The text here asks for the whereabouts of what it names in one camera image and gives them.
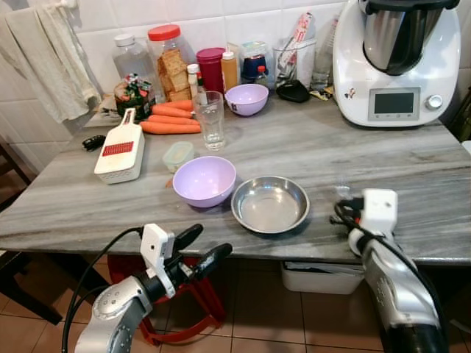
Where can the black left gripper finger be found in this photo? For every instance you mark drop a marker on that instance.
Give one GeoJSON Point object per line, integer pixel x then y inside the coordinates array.
{"type": "Point", "coordinates": [213, 257]}
{"type": "Point", "coordinates": [188, 237]}

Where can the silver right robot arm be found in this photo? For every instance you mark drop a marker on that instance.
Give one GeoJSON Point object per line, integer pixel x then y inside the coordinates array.
{"type": "Point", "coordinates": [394, 283]}

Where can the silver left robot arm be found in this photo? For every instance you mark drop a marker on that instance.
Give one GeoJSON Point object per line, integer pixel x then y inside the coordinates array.
{"type": "Point", "coordinates": [110, 318]}

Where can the red plastic stool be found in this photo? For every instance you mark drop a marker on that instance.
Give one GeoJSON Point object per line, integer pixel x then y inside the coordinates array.
{"type": "Point", "coordinates": [212, 298]}

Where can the large purple plastic bowl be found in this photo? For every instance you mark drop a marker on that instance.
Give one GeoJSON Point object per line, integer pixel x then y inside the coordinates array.
{"type": "Point", "coordinates": [204, 180]}

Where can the white plastic bin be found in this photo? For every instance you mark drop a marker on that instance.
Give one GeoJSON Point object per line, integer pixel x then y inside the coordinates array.
{"type": "Point", "coordinates": [316, 278]}

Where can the stainless steel bowl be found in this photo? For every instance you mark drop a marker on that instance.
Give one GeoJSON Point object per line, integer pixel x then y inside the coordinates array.
{"type": "Point", "coordinates": [270, 206]}

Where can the small pale green container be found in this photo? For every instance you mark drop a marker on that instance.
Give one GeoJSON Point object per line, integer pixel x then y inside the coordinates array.
{"type": "Point", "coordinates": [178, 154]}

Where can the white grater red blade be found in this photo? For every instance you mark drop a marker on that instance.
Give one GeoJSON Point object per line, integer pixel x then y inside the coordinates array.
{"type": "Point", "coordinates": [118, 158]}

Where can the orange carrot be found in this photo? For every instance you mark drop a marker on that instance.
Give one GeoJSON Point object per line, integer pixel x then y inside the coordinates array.
{"type": "Point", "coordinates": [173, 117]}
{"type": "Point", "coordinates": [173, 107]}
{"type": "Point", "coordinates": [169, 127]}

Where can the clear drinking glass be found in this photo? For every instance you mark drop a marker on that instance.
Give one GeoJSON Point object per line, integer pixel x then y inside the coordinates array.
{"type": "Point", "coordinates": [210, 125]}

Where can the black rounded utensil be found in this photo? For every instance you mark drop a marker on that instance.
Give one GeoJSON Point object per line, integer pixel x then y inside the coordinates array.
{"type": "Point", "coordinates": [293, 90]}

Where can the white food processor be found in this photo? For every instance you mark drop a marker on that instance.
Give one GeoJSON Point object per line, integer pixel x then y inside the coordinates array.
{"type": "Point", "coordinates": [353, 73]}

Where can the floral printed can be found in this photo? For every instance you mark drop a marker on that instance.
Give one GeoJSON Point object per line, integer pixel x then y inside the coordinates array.
{"type": "Point", "coordinates": [134, 99]}

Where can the small purple plastic bowl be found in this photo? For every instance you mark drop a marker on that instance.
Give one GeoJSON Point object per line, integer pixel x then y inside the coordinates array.
{"type": "Point", "coordinates": [246, 99]}

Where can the clear tall container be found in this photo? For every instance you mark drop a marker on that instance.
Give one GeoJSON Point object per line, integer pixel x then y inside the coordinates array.
{"type": "Point", "coordinates": [325, 59]}

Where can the small white bottle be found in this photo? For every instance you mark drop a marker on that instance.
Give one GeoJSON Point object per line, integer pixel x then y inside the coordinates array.
{"type": "Point", "coordinates": [193, 81]}

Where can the dark wooden chair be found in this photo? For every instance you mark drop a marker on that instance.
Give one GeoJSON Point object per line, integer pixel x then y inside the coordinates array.
{"type": "Point", "coordinates": [22, 283]}

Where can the cracker jar red lid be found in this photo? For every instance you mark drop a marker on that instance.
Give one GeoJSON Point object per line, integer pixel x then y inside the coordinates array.
{"type": "Point", "coordinates": [173, 73]}

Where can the magenta plastic canister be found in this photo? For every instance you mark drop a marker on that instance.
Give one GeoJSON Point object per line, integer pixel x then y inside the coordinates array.
{"type": "Point", "coordinates": [211, 73]}

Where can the blue filled glass jar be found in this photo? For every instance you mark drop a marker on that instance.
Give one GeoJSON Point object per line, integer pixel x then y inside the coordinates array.
{"type": "Point", "coordinates": [256, 70]}

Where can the small yellow bottle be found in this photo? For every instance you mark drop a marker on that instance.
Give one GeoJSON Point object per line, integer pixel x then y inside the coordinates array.
{"type": "Point", "coordinates": [230, 73]}

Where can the clear bottle white cap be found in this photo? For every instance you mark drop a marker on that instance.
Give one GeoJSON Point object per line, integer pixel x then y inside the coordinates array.
{"type": "Point", "coordinates": [132, 62]}

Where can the white hanging towel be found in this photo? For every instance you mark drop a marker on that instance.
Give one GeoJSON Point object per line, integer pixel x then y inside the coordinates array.
{"type": "Point", "coordinates": [44, 66]}

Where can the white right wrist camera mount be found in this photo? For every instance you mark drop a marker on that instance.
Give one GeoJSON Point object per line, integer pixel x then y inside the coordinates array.
{"type": "Point", "coordinates": [379, 209]}

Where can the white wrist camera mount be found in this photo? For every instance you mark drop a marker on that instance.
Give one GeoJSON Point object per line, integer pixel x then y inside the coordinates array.
{"type": "Point", "coordinates": [156, 243]}
{"type": "Point", "coordinates": [379, 209]}

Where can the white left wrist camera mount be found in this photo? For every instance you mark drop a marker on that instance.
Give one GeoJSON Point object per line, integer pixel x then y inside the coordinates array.
{"type": "Point", "coordinates": [156, 243]}

